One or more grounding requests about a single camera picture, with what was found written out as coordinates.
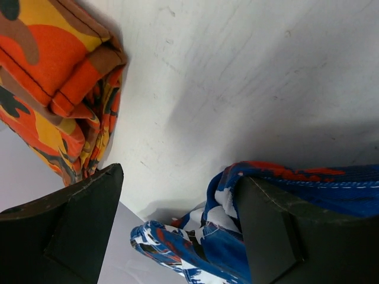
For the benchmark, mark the orange camouflage folded trousers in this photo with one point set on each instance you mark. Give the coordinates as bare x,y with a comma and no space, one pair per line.
61,75

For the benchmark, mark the blue white patterned trousers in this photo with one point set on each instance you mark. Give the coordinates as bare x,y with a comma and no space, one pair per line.
206,245

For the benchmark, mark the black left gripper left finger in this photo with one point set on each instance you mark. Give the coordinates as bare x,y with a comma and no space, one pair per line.
61,237

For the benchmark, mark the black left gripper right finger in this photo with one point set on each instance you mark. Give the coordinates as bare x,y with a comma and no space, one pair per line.
289,240

